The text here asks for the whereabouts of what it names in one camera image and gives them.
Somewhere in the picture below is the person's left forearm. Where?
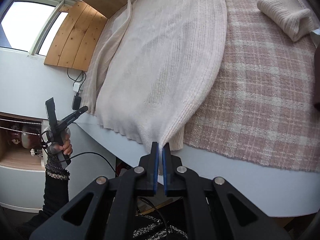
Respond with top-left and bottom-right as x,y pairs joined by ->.
17,155 -> 70,238

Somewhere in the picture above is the pink plaid blanket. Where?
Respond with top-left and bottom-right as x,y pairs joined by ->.
79,0 -> 320,173

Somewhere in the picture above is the white window frame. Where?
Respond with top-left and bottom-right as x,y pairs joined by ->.
0,0 -> 69,58

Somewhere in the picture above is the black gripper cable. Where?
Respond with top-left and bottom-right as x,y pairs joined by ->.
67,152 -> 118,174

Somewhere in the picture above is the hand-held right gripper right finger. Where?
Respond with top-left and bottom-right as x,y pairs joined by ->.
162,144 -> 292,240

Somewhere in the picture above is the person's left hand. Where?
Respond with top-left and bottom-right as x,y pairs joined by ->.
61,131 -> 74,157

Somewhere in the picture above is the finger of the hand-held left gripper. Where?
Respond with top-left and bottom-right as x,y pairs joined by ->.
75,106 -> 89,118

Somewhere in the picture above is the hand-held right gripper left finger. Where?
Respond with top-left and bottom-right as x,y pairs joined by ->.
29,141 -> 159,240

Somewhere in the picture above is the knotty pine wood panel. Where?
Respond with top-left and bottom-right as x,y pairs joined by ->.
44,1 -> 108,72

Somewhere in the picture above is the cream knit sweater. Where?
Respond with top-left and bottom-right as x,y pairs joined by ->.
79,0 -> 320,152

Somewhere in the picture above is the wooden shelf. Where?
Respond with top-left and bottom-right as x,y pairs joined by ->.
0,111 -> 50,172

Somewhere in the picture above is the black power adapter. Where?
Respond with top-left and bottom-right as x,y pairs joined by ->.
72,94 -> 82,110

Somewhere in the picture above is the white mattress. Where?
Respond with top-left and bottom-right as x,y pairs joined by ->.
75,115 -> 320,218

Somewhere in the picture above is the person's dark glittery clothing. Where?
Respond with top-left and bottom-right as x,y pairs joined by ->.
134,196 -> 188,240

